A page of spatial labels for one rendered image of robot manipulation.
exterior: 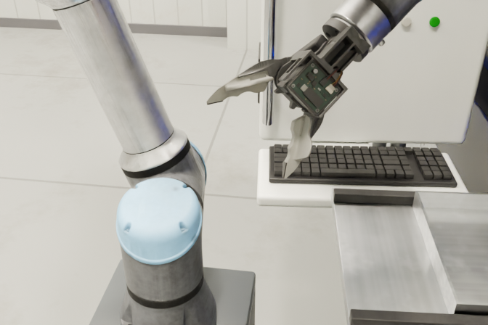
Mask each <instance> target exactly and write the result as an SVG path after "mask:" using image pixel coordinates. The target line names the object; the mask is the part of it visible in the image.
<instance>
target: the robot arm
mask: <svg viewBox="0 0 488 325"><path fill-rule="evenodd" d="M35 1H37V2H39V3H41V4H44V5H47V6H48V7H50V8H52V10H53V12H54V14H55V16H56V18H57V20H58V22H59V24H60V26H61V28H62V30H63V32H64V34H65V36H66V38H67V40H68V42H69V44H70V46H71V48H72V50H73V52H74V54H75V56H76V58H77V60H78V62H79V64H80V66H81V68H82V70H83V71H84V73H85V75H86V77H87V79H88V81H89V83H90V85H91V87H92V89H93V91H94V93H95V95H96V97H97V99H98V101H99V103H100V105H101V107H102V109H103V111H104V113H105V115H106V117H107V119H108V121H109V123H110V125H111V127H112V129H113V131H114V133H115V135H116V137H117V139H118V141H119V143H120V144H121V146H122V148H123V150H122V152H121V155H120V157H119V160H118V161H119V165H120V167H121V169H122V171H123V173H124V175H125V177H126V178H127V180H128V182H129V184H130V186H131V189H130V190H128V191H127V193H125V194H124V196H123V197H122V199H121V201H120V202H119V205H118V209H117V218H116V231H117V235H118V240H119V242H120V246H121V254H122V259H123V268H124V273H125V278H126V286H127V288H126V293H125V295H124V299H123V303H122V306H121V312H120V322H121V325H216V301H215V298H214V295H213V293H212V292H211V290H210V288H209V286H208V284H207V282H206V280H205V278H204V276H203V250H202V231H203V208H204V196H205V187H206V179H207V171H206V164H205V161H204V159H203V156H202V154H201V152H200V150H199V149H198V148H197V147H196V146H195V145H194V144H193V143H192V142H191V141H189V139H188V138H187V135H186V133H185V132H184V131H183V130H182V129H179V128H175V127H173V126H172V124H171V121H170V119H169V117H168V115H167V112H166V110H165V107H164V106H163V103H162V101H161V99H160V96H159V94H158V92H157V89H156V87H155V84H154V83H153V80H152V78H151V76H150V73H149V71H148V69H147V66H146V64H145V61H144V60H143V58H142V55H141V53H140V51H139V48H138V46H137V43H136V41H135V39H134V37H133V35H132V32H131V30H130V27H129V25H128V23H127V21H126V18H125V16H124V14H123V12H122V9H121V7H120V4H119V3H118V0H35ZM421 1H422V0H344V1H343V2H342V3H341V4H340V5H339V7H338V8H337V9H336V10H335V11H334V12H333V13H332V14H331V15H330V19H329V20H328V21H327V22H326V23H325V24H324V25H323V26H322V30H323V33H324V34H325V36H326V37H324V36H323V35H322V34H319V35H318V36H317V37H316V38H314V39H313V40H312V41H310V42H309V43H308V44H307V45H305V46H304V47H302V48H301V49H300V50H298V51H297V52H296V53H295V54H293V55H292V56H291V57H283V58H282V59H267V60H264V61H260V62H257V63H256V64H255V65H252V66H251V67H249V68H248V69H247V70H245V71H243V72H242V73H241V74H239V75H237V76H236V77H234V78H233V79H232V80H230V81H228V82H227V83H225V84H224V85H223V86H221V87H220V88H218V89H217V90H216V91H215V92H214V93H213V94H212V95H211V96H210V97H209V99H208V100H207V101H206V103H207V105H209V104H215V103H218V102H223V100H225V99H226V98H228V97H230V96H239V95H241V94H242V93H244V92H247V91H250V92H253V93H259V92H263V91H265V90H266V87H267V85H268V83H269V82H270V81H273V80H274V85H275V86H276V89H275V90H274V92H275V93H276V94H283V95H284V96H285V97H286V98H287V99H288V100H289V101H290V104H289V108H290V109H293V110H294V109H295V108H296V107H298V108H302V109H301V111H302V112H303V113H304V115H302V116H301V117H299V118H296V119H295V120H292V122H291V126H290V130H291V133H292V139H291V142H290V144H289V145H288V155H287V157H286V158H285V161H283V163H282V177H283V178H287V177H288V176H289V175H290V174H291V173H292V172H293V171H294V170H295V169H296V168H297V167H298V165H299V164H300V162H301V161H302V159H304V158H307V157H309V156H310V154H311V152H312V140H311V139H312V137H313V135H315V133H316V132H317V130H318V129H319V128H320V126H321V124H322V122H323V119H324V115H325V113H326V112H327V111H328V110H329V109H330V108H331V107H332V106H333V105H334V104H335V103H336V102H337V101H338V100H339V99H340V98H341V96H342V95H343V94H344V93H345V92H346V91H347V90H348V88H347V87H346V86H345V85H344V84H343V83H342V82H341V76H342V75H343V71H344V70H345V69H346V68H347V67H348V66H349V65H350V64H351V63H352V61H355V62H361V61H362V60H363V59H364V58H365V57H366V56H367V55H368V53H370V52H372V51H373V50H374V48H375V47H376V46H377V45H379V46H382V45H384V44H385V41H384V40H383V39H384V38H385V37H386V36H387V35H388V34H389V33H390V32H391V31H392V30H393V29H394V28H395V27H396V26H397V25H398V24H399V23H400V22H401V21H402V20H403V18H404V17H405V16H406V15H407V14H408V13H409V12H410V11H411V10H412V9H413V8H414V7H415V5H416V4H417V3H419V2H421ZM326 107H327V108H326ZM325 108H326V109H325Z"/></svg>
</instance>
